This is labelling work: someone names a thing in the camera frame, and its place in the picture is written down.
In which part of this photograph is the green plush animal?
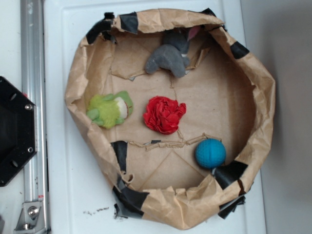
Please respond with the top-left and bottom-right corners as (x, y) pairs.
(86, 91), (134, 129)

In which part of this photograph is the red crumpled paper flower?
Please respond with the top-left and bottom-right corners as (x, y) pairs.
(143, 96), (187, 135)

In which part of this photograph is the gray plush bunny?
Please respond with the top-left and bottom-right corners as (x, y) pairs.
(145, 26), (201, 78)

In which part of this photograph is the blue dimpled ball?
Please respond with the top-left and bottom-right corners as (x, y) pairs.
(195, 138), (226, 169)

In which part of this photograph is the brown paper bag enclosure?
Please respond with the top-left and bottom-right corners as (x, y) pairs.
(65, 9), (275, 230)

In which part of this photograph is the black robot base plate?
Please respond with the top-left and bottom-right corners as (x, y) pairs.
(0, 77), (37, 187)

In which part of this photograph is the aluminium extrusion rail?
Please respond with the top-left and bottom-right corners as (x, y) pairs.
(20, 0), (51, 234)

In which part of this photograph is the metal corner bracket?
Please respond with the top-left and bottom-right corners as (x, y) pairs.
(14, 201), (45, 234)

